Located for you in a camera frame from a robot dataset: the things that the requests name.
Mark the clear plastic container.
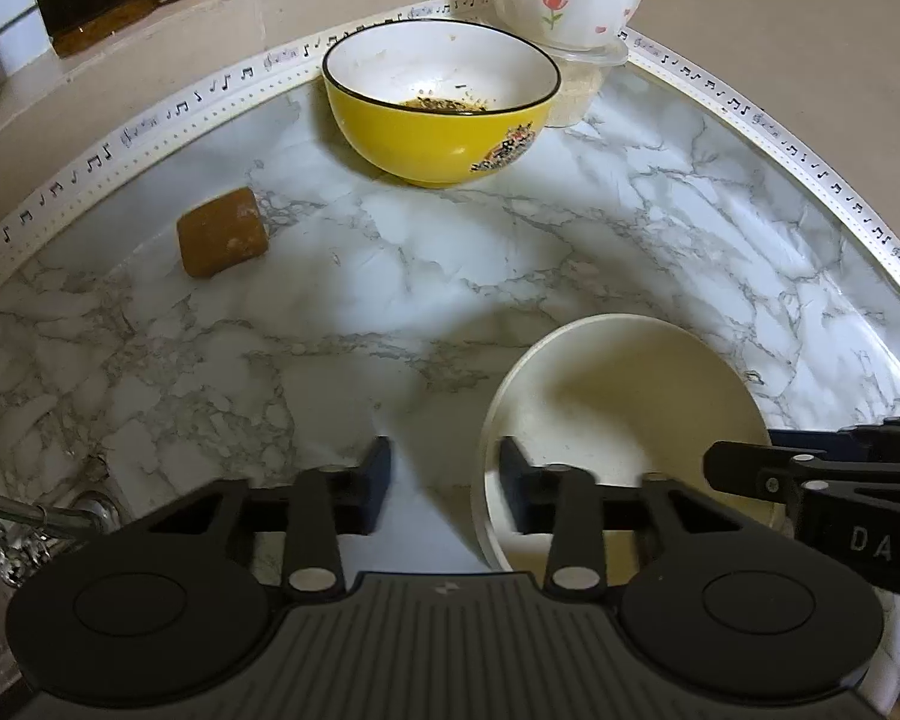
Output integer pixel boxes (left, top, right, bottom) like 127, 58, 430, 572
544, 37, 632, 129

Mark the brown sponge block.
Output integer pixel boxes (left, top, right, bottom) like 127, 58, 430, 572
175, 187, 272, 281

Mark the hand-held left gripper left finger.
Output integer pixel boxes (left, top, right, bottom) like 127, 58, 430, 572
146, 435, 392, 595

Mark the music note edging strip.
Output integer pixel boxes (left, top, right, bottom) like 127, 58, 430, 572
0, 0, 900, 400

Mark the yellow bowl with black rim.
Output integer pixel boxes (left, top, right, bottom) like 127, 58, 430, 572
322, 18, 563, 191

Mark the cream bowl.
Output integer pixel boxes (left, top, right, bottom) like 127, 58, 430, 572
479, 313, 790, 575

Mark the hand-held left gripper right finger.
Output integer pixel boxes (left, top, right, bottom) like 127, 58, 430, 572
499, 435, 721, 593

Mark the metal faucet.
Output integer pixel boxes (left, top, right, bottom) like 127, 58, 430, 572
0, 483, 125, 587

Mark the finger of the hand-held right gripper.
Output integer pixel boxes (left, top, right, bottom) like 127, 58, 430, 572
768, 418, 900, 467
701, 439, 831, 505

